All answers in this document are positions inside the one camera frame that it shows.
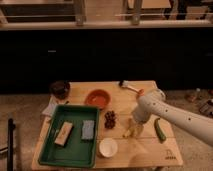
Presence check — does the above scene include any green plastic tray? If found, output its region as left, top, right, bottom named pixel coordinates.
left=38, top=105, right=99, bottom=168

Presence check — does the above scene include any red bowl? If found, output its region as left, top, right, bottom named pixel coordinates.
left=85, top=89, right=111, bottom=109

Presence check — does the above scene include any white cloth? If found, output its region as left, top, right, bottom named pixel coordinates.
left=42, top=97, right=58, bottom=117

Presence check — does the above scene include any black chair frame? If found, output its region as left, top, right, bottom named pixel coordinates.
left=0, top=118, right=16, bottom=171

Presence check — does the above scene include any yellow banana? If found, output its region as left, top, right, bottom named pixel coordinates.
left=123, top=119, right=134, bottom=138

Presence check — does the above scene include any dark brown bowl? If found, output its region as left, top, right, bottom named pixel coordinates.
left=49, top=80, right=70, bottom=100

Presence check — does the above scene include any blue sponge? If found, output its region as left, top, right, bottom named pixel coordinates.
left=82, top=120, right=95, bottom=140

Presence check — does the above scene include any wooden block brush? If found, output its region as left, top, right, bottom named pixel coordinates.
left=55, top=122, right=73, bottom=146

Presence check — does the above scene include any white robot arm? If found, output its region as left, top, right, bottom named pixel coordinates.
left=132, top=89, right=213, bottom=147

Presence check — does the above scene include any green cucumber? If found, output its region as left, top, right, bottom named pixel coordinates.
left=154, top=118, right=167, bottom=143

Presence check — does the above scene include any white cup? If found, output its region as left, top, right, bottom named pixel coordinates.
left=99, top=138, right=118, bottom=158

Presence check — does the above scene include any dark grape bunch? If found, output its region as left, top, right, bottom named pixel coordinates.
left=105, top=111, right=116, bottom=129

